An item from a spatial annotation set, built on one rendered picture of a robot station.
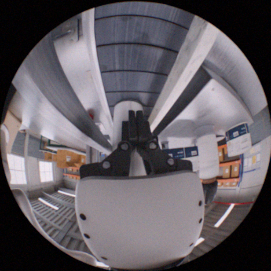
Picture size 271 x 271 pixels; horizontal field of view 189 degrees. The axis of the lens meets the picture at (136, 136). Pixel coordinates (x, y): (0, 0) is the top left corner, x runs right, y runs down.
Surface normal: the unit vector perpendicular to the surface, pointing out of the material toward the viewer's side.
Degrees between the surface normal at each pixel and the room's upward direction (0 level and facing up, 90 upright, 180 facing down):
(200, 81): 90
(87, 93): 0
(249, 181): 90
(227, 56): 0
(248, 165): 89
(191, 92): 90
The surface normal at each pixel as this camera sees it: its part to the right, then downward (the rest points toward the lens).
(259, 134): -0.98, -0.01
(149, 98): 0.04, 0.96
